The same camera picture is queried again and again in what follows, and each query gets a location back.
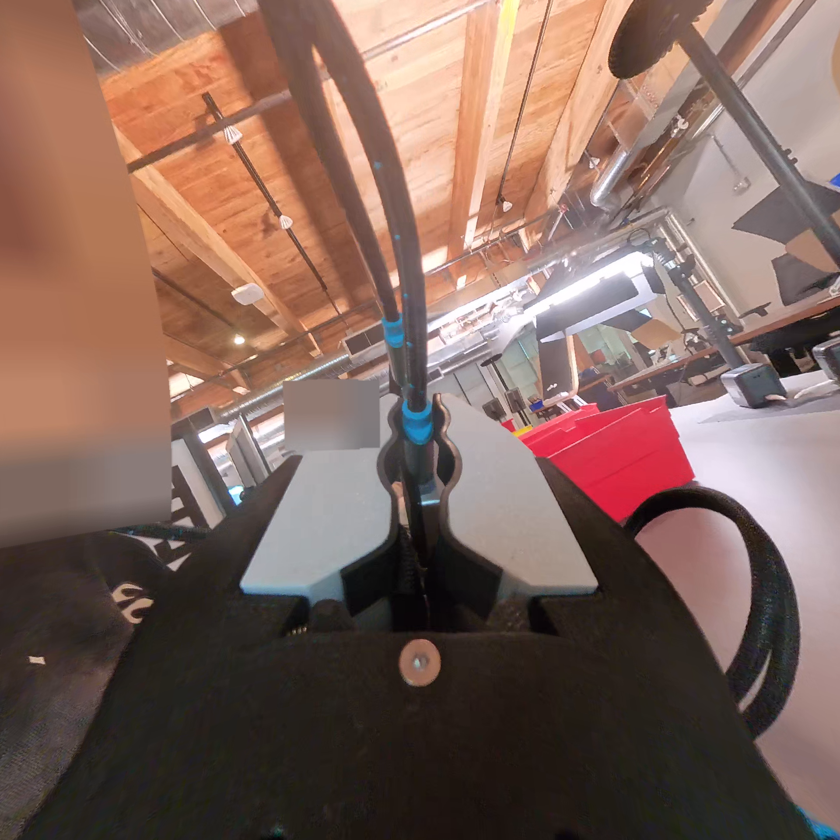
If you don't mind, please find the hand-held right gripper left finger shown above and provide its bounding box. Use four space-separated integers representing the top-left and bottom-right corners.
239 392 401 599

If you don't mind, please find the ceiling air vent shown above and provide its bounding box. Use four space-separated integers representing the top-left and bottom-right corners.
343 328 389 360

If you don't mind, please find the small wood-rimmed black board on stand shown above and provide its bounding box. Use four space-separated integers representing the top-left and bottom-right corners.
538 335 580 403

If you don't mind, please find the black rubber cable silver plug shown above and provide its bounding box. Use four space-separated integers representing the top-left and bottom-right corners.
622 487 803 737

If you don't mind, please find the person's dark printed shirt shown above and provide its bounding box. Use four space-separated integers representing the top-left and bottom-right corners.
0 521 221 840

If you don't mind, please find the led light panel on stand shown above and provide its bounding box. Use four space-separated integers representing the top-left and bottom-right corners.
533 251 665 343

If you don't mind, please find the red plastic bin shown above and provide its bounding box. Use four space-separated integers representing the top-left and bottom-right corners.
523 406 697 524
502 395 670 442

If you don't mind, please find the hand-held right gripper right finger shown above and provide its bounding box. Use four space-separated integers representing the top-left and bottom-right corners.
435 392 599 599

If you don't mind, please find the framed black-white marker sign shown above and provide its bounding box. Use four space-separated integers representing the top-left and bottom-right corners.
171 459 227 531

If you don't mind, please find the silver ventilation duct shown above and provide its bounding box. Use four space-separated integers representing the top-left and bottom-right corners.
589 141 647 210

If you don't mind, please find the wooden office desk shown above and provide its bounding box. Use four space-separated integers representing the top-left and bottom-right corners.
607 295 840 396

